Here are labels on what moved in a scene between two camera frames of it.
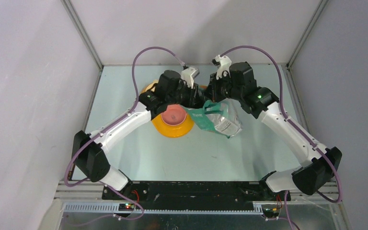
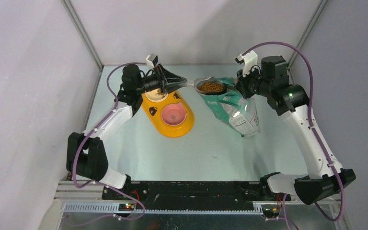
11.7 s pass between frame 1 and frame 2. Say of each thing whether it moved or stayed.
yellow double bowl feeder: stayed
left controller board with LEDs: stayed
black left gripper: moved
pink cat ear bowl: stayed
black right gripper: moved
